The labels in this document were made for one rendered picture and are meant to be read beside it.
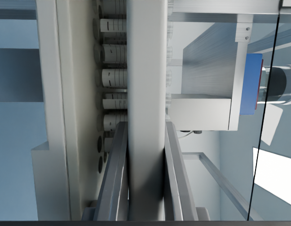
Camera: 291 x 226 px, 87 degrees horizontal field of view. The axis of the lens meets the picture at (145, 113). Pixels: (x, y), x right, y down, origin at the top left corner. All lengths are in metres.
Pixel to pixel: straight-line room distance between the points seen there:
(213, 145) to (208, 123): 3.58
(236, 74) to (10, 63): 0.79
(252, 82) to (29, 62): 0.79
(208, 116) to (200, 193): 3.86
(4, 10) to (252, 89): 0.72
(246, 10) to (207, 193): 4.13
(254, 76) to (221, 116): 0.17
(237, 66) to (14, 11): 0.61
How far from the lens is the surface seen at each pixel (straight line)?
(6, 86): 0.80
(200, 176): 4.18
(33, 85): 0.74
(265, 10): 0.54
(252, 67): 0.61
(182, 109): 0.49
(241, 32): 0.57
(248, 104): 0.62
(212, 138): 4.08
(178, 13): 0.46
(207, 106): 0.52
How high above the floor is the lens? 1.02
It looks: 2 degrees up
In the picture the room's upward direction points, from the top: 90 degrees clockwise
